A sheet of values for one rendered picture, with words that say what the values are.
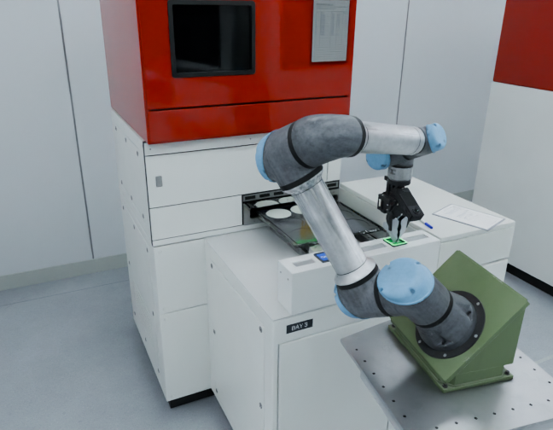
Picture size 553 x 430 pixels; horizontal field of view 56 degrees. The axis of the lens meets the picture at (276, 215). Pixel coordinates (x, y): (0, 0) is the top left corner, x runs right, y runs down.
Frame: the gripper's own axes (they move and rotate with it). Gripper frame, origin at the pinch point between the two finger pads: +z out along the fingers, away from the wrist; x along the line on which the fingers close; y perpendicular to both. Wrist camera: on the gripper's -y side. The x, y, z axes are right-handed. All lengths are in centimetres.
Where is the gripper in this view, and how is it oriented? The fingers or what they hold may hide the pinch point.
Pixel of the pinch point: (397, 239)
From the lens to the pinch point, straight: 170.3
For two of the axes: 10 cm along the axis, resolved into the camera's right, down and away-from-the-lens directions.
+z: -0.1, 9.2, 3.8
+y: -4.4, -3.5, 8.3
